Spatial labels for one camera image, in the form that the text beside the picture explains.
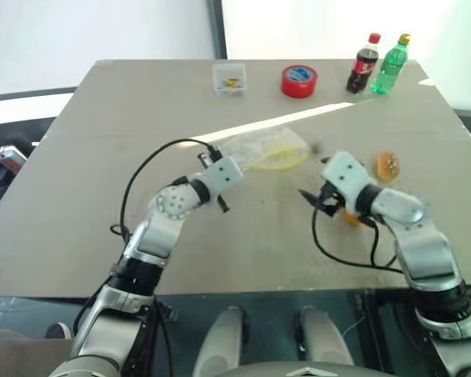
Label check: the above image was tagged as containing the cola bottle red cap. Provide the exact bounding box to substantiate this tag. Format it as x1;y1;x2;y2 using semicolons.
345;32;382;95

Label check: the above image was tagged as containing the clear plastic box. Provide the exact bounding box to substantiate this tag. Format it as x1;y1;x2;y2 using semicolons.
212;62;247;98

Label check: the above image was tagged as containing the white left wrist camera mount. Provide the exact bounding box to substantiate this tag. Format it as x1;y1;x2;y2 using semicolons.
201;156;245;194

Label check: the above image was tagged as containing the silver robot right leg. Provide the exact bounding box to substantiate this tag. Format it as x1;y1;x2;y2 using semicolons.
296;306;355;377

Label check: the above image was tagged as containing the red tape roll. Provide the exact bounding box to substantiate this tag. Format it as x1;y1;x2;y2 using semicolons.
280;64;318;98

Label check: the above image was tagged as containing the silver robot left leg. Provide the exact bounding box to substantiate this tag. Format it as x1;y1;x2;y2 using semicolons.
191;306;249;377

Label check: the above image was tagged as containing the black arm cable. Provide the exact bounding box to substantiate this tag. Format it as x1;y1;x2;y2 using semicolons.
109;139;223;241
311;205;404;274

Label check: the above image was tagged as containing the orange round snack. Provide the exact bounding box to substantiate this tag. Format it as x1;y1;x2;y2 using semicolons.
342;210;364;229
372;152;402;184

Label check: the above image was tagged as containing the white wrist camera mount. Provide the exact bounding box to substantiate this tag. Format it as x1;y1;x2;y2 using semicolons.
321;151;378;206
201;156;245;194

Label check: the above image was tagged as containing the dark shoe white sole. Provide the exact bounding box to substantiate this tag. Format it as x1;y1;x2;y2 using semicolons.
44;321;73;340

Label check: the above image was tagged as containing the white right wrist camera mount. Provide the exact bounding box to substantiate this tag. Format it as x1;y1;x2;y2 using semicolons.
321;151;378;206

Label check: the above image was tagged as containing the silver robot leg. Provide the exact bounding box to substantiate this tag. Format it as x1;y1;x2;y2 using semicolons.
296;306;355;377
191;306;249;377

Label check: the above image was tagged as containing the red and silver device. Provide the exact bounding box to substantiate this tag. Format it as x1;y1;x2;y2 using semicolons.
0;144;29;172

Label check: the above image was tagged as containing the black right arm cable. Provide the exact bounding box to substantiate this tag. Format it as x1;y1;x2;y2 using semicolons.
311;205;404;274

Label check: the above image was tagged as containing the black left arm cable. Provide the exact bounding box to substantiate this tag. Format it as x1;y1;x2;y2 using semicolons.
109;139;223;241

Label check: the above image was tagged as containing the clear plastic zip bag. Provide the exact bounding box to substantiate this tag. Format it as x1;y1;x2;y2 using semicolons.
215;126;319;172

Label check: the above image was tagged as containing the dark vertical post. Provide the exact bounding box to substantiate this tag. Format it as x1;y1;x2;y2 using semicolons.
206;0;228;60

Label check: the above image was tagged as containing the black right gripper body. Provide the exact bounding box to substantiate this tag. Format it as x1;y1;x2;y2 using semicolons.
317;181;349;214

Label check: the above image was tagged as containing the grey robot torso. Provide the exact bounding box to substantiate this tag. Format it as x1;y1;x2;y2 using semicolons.
218;361;380;377

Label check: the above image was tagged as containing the green bottle yellow cap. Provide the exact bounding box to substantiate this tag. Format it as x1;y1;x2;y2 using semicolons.
371;33;412;96

